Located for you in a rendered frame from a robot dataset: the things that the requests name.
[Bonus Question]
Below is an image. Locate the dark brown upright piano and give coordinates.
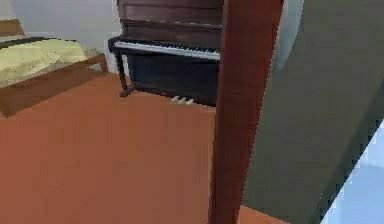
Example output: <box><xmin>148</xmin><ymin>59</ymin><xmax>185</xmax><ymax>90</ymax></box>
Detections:
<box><xmin>107</xmin><ymin>0</ymin><xmax>225</xmax><ymax>108</ymax></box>

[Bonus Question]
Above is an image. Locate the reddish brown room door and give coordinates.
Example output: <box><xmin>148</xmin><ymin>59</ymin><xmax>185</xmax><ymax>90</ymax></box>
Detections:
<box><xmin>207</xmin><ymin>0</ymin><xmax>286</xmax><ymax>224</ymax></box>

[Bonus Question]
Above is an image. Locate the brown wooden bed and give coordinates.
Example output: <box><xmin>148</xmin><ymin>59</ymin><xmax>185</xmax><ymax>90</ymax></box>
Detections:
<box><xmin>0</xmin><ymin>18</ymin><xmax>110</xmax><ymax>118</ymax></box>

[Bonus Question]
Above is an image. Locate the pale yellow pillow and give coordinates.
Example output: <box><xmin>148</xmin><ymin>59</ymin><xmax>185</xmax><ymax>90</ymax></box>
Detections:
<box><xmin>0</xmin><ymin>38</ymin><xmax>89</xmax><ymax>86</ymax></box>

